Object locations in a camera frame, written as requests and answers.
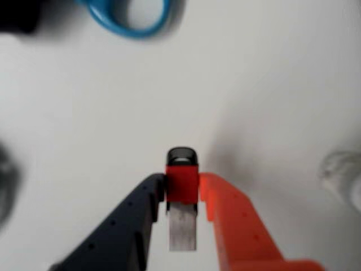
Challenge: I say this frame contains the black rubber strap mount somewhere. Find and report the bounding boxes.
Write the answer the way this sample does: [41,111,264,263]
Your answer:
[0,0,43,36]

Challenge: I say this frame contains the blue handled scissors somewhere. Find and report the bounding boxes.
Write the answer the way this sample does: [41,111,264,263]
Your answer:
[74,0,173,39]

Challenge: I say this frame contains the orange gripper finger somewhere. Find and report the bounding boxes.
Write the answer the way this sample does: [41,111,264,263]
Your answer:
[197,172,328,271]

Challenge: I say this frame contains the small white dropper bottle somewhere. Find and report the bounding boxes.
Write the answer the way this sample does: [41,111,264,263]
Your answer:
[318,151,361,209]

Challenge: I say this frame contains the navy gripper finger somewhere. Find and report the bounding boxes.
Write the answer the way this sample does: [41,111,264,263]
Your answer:
[49,173,166,271]

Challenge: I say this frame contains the coiled black usb cable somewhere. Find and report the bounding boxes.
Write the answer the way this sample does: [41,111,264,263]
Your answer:
[0,141,22,224]

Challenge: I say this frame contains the red and black usb stick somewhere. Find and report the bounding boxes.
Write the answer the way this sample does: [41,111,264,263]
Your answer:
[164,146,200,252]

